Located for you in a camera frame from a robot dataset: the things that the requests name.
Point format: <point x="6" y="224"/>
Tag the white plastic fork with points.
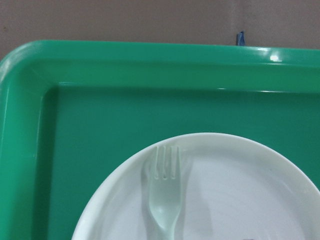
<point x="165" y="190"/>

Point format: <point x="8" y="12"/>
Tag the green plastic tray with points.
<point x="72" y="111"/>

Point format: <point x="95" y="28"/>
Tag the white round plate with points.
<point x="233" y="188"/>

